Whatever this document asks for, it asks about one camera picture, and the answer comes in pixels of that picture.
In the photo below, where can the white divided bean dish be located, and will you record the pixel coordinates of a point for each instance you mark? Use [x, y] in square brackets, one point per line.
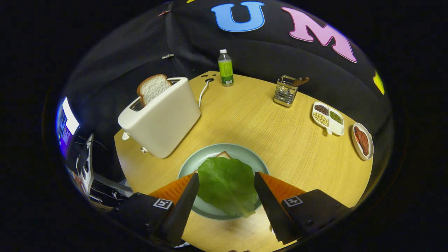
[337, 127]

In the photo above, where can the pale green plate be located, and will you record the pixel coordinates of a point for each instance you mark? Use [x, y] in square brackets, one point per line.
[203, 157]

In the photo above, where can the orange carrot slice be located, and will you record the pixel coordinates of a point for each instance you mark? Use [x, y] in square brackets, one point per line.
[356, 137]

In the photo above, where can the brown meat steak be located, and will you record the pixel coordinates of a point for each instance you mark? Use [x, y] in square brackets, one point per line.
[363, 142]

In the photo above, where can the green lettuce leaf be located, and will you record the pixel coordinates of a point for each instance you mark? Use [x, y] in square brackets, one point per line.
[227, 185]

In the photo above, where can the black backdrop cloth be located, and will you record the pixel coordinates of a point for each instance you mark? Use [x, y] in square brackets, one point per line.
[280, 52]

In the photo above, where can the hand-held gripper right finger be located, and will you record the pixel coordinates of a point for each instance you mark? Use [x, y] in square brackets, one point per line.
[271, 210]

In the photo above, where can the white meat plate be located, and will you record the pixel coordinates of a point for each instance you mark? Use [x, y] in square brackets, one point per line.
[371, 148]

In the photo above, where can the green label drink bottle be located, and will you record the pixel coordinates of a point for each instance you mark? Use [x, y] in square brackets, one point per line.
[225, 71]

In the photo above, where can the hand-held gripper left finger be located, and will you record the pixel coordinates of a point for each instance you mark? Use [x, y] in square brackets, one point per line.
[182, 210]

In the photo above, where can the pink cloth clip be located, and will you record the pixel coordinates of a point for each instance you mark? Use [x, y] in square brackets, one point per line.
[163, 12]

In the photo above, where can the white toaster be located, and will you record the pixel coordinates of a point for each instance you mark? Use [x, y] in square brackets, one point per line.
[164, 122]

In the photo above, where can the metal cloth clip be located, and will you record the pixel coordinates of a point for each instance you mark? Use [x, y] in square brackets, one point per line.
[168, 56]

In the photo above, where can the white bread slice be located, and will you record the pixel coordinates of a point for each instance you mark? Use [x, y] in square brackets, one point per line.
[152, 89]
[224, 155]

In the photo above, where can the computer monitor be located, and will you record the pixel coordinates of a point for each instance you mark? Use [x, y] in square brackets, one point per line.
[68, 122]

